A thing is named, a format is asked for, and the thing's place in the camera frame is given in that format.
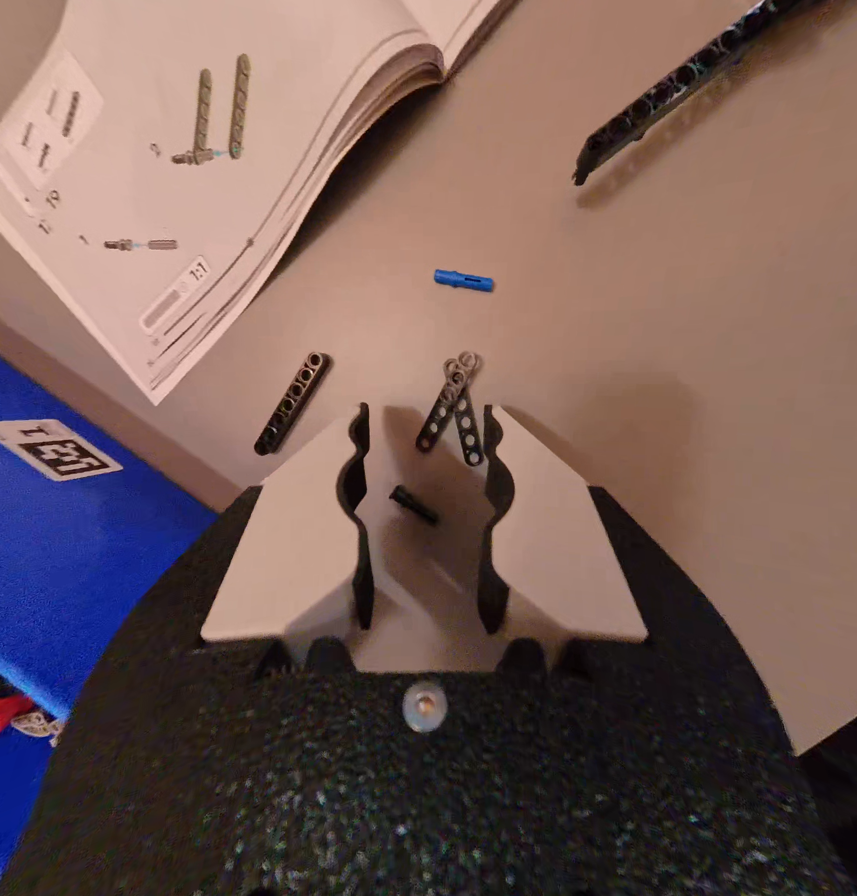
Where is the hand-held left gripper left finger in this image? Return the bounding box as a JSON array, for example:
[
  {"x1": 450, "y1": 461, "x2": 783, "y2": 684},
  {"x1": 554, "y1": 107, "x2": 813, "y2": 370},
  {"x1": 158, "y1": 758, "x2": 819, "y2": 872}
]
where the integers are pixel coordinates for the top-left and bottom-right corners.
[{"x1": 201, "y1": 402, "x2": 375, "y2": 648}]

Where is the black short connector pin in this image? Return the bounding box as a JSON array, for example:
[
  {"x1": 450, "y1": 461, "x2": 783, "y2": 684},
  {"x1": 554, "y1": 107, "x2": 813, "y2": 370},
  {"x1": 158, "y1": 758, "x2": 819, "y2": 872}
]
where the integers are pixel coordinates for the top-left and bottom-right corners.
[{"x1": 390, "y1": 485, "x2": 441, "y2": 526}]

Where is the blue storage bin with tag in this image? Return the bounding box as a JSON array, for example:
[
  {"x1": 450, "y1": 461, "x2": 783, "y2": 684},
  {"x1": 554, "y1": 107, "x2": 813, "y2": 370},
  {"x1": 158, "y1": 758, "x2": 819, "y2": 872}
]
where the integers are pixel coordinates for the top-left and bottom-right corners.
[{"x1": 0, "y1": 343, "x2": 219, "y2": 883}]

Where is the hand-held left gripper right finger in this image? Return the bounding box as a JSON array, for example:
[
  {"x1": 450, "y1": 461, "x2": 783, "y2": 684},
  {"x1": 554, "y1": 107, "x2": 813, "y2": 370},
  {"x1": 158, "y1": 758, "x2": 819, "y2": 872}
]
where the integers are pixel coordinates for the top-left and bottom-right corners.
[{"x1": 477, "y1": 405, "x2": 649, "y2": 645}]

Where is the grey black toy brick assembly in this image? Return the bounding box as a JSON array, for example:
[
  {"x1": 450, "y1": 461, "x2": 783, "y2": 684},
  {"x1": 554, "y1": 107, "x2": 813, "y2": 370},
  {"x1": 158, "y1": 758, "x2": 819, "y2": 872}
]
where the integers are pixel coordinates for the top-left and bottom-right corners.
[{"x1": 571, "y1": 0, "x2": 831, "y2": 188}]

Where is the blue connector pin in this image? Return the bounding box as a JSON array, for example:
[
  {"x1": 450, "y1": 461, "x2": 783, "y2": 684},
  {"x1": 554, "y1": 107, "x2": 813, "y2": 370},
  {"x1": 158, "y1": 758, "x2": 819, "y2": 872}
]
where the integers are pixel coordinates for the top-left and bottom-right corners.
[{"x1": 434, "y1": 268, "x2": 495, "y2": 294}]

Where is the open instruction booklet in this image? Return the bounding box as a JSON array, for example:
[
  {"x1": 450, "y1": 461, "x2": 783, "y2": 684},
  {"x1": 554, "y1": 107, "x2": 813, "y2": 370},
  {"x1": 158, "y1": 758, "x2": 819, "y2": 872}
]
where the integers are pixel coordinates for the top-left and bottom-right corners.
[{"x1": 0, "y1": 0, "x2": 520, "y2": 407}]

